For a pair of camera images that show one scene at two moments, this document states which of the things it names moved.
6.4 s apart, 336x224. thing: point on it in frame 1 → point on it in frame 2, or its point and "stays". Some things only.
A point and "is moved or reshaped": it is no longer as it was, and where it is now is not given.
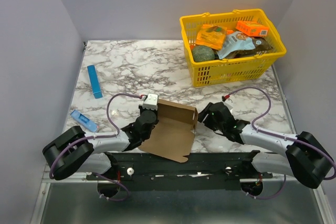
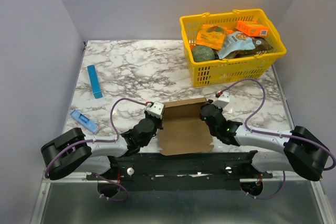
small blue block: [84, 120] stays
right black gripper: [207, 114] stays
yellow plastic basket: [259, 65] stays
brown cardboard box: [172, 136] is moved or reshaped
